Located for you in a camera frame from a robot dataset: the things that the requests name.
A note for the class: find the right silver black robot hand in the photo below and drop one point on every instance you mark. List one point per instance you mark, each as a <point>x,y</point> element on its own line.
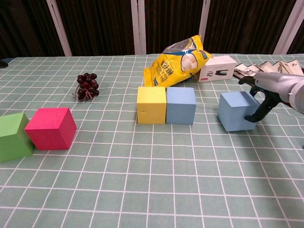
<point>275,85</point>

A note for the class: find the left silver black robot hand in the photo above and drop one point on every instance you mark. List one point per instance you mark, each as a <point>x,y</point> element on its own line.
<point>3,64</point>

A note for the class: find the light blue foam cube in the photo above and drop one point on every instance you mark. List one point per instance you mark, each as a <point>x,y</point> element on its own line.
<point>180,109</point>
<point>232,111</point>

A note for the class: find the pink-red foam cube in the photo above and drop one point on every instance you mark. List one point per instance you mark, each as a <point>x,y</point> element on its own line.
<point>50,133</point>

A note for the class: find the yellow foam cube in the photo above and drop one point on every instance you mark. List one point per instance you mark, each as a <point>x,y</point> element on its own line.
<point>152,107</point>

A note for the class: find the painted paper folding fan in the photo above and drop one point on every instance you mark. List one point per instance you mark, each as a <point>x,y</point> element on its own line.
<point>273,67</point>

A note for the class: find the small white cardboard box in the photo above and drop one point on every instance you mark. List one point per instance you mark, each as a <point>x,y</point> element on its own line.
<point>218,69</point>

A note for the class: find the green foam cube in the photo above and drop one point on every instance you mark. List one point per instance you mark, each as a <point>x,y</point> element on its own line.
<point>12,142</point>

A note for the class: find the dark red grape bunch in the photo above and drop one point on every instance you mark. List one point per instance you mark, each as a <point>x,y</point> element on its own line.
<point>88,85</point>

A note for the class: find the dark pleated curtain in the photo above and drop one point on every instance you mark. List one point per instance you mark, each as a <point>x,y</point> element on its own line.
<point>104,26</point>

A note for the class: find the yellow snack bag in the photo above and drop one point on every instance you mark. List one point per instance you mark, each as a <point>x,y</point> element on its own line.
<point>168,69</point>

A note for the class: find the green checked tablecloth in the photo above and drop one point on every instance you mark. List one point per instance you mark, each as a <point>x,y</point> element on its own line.
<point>142,185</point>

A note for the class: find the white frame post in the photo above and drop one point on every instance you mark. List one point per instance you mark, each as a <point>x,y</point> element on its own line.
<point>59,28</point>
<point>291,26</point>
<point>138,26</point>
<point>204,16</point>

